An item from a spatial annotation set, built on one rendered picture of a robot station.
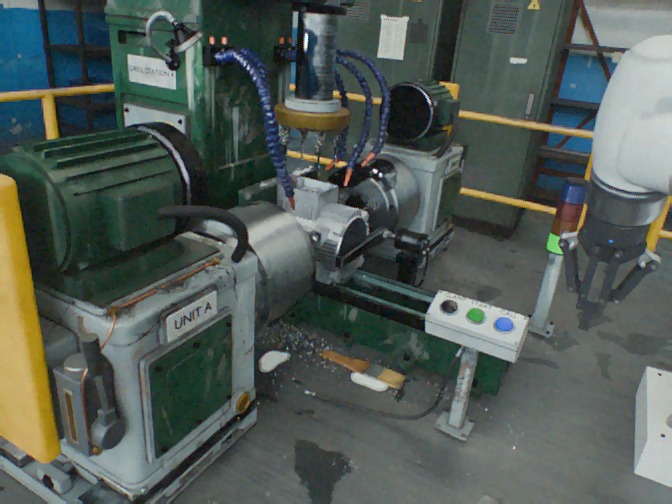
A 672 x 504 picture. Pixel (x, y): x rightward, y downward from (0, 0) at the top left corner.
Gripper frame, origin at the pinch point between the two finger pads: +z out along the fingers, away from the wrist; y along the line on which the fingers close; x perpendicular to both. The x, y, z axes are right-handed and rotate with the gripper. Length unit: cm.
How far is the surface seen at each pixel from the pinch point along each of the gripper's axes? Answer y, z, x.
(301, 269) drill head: 52, 9, 3
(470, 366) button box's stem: 16.2, 20.7, 3.7
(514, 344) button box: 9.3, 10.3, 3.2
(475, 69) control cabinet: 117, 124, -309
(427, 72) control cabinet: 153, 130, -305
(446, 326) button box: 21.3, 11.3, 3.5
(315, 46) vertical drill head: 66, -19, -34
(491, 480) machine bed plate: 6.8, 31.4, 17.9
